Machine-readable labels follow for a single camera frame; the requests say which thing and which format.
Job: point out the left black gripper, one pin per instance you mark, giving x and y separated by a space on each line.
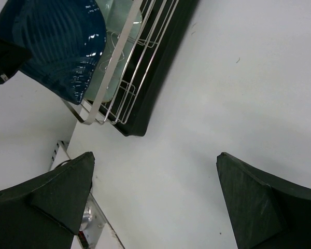
12 57

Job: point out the black drip tray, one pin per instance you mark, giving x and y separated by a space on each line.
164 24

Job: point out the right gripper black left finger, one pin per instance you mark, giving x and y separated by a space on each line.
47 211

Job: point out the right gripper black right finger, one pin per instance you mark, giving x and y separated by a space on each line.
265 211

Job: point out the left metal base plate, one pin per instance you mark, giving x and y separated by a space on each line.
93 222

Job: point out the wire dish rack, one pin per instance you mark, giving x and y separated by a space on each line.
124 21

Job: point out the dark blue leaf dish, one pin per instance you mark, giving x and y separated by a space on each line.
65 38

